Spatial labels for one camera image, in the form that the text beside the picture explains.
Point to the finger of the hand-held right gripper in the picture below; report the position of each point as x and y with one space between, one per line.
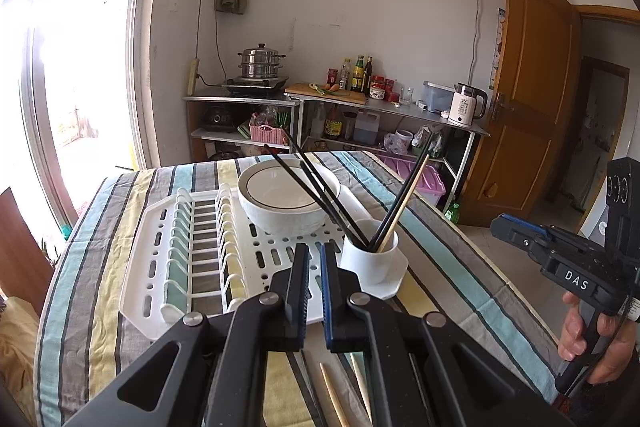
515 237
520 224

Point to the long metal shelf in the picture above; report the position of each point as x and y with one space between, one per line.
430 114

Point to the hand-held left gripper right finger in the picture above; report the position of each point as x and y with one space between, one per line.
328 292

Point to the wooden cutting board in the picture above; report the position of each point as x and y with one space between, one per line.
325 94

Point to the pink plastic basket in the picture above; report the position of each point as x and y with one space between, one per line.
267 141

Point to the wooden door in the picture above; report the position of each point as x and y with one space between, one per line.
525 97

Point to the white bowl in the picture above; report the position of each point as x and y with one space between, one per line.
285 212

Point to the white cup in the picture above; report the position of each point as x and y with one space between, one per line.
367 264

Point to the clear glass bottle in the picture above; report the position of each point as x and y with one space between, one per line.
345 76

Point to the white red-lid jar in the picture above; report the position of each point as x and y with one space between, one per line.
377 89

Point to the white electric kettle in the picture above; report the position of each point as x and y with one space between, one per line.
465 107

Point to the yellow-label oil bottle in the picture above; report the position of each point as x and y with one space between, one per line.
357 77

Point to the beige power strip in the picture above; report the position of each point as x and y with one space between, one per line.
192 77

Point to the green plastic bottle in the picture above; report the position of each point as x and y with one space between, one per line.
452 213

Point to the light wooden chopstick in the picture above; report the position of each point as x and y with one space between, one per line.
334 394
407 199
361 387

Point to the sliding glass door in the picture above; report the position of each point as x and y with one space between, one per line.
75 57

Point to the white mug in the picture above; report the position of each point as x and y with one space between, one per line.
404 141

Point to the striped tablecloth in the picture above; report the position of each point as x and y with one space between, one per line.
90 297

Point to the brown wooden chair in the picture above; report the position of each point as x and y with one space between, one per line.
22 247

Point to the black induction cooker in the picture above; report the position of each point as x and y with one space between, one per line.
255 86

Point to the small metal shelf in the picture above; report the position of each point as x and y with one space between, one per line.
240 99

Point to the pink storage box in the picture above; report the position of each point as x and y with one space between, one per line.
420 182

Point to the red seasoning jar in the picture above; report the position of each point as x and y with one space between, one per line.
332 78

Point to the dark sauce bottle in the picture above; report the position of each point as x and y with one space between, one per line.
369 77

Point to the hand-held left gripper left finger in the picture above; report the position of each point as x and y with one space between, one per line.
299 302

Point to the person's right hand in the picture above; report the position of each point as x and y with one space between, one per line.
620 347

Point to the clear blue water container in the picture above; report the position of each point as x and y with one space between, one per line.
435 97

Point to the white plastic dish rack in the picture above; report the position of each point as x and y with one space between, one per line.
165 277

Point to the drinking glass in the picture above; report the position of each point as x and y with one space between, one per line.
407 96

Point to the steel steamer pot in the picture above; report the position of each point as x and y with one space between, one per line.
260 63

